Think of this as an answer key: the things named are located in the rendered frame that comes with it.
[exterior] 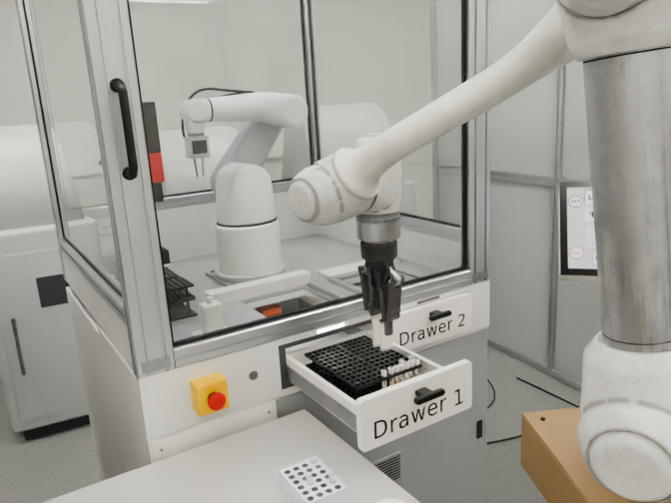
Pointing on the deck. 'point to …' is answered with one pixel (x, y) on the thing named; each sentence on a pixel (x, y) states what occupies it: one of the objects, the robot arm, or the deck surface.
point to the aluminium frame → (140, 354)
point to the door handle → (126, 128)
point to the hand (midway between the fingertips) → (381, 332)
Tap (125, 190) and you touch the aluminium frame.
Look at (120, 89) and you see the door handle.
